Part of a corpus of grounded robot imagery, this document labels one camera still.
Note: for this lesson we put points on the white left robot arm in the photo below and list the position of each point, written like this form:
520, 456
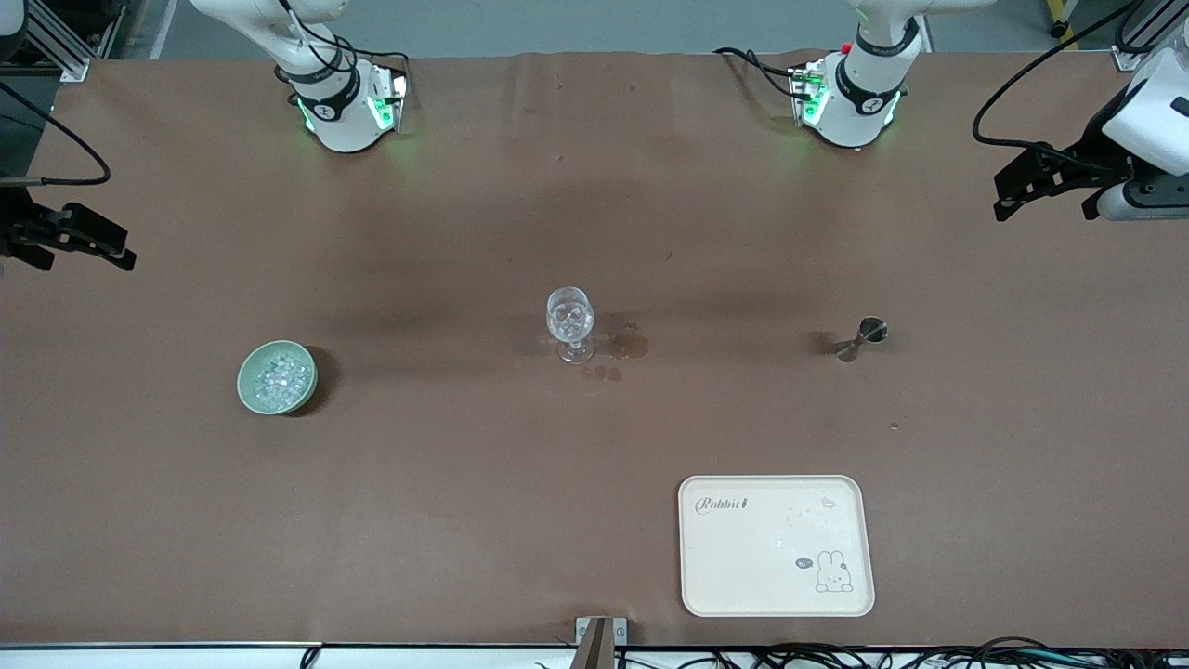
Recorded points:
859, 93

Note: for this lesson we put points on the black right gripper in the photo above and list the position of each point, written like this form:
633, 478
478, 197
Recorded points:
19, 229

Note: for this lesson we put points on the clear wine glass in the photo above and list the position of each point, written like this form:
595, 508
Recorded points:
569, 321

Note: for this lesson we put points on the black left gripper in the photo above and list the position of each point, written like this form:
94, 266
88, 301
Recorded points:
1102, 158

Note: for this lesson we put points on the silver metal jigger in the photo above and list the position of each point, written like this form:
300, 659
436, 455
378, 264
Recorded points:
864, 336

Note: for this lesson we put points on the green ceramic bowl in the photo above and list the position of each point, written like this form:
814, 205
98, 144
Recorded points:
251, 395

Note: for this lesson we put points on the brown table cover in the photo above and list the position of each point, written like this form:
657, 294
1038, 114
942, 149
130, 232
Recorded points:
464, 483

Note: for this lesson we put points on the cream rabbit print tray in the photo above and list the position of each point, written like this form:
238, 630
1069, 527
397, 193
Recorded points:
776, 548

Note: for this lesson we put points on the aluminium frame profile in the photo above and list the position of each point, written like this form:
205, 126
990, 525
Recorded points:
65, 42
1138, 37

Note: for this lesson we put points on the metal table edge bracket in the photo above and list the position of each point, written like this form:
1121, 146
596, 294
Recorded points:
599, 636

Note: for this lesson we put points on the clear ice cubes pile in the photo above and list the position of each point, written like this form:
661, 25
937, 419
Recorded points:
281, 379

